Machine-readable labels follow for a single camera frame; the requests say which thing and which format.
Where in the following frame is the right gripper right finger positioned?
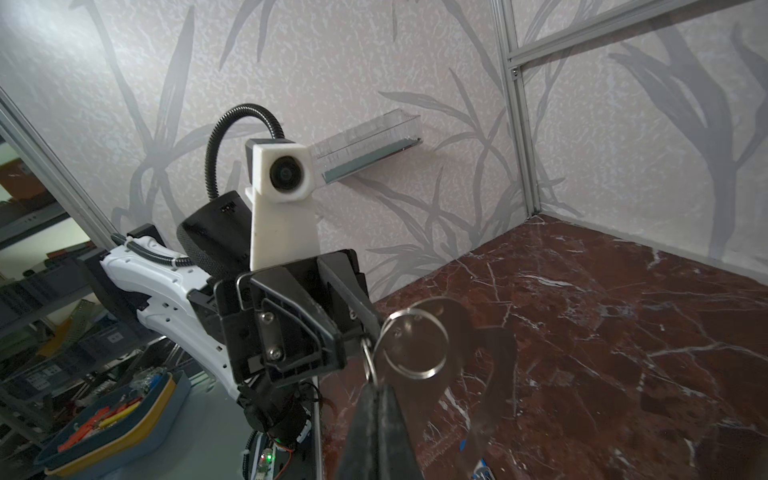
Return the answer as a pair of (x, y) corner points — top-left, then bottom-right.
(379, 385), (423, 480)

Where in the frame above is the green circuit board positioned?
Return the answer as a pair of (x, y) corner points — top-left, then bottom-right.
(251, 444), (289, 480)

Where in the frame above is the clear plastic wall shelf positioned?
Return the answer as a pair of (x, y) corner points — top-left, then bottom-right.
(310, 109), (423, 186)

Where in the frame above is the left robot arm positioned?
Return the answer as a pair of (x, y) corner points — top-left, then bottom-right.
(90, 193), (383, 423)

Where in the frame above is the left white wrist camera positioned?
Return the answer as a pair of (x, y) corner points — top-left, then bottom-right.
(246, 139), (320, 271)

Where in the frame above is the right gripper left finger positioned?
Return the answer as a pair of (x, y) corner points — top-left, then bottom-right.
(334, 383), (379, 480)

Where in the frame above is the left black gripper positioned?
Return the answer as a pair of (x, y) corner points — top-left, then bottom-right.
(213, 249), (383, 414)

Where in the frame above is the silver split keyring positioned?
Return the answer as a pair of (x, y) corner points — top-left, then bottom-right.
(361, 307), (450, 385)

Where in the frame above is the tool tray with items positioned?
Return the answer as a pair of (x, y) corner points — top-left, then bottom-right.
(34, 372), (191, 479)

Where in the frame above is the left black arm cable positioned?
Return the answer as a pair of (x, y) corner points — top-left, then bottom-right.
(113, 103), (286, 268)

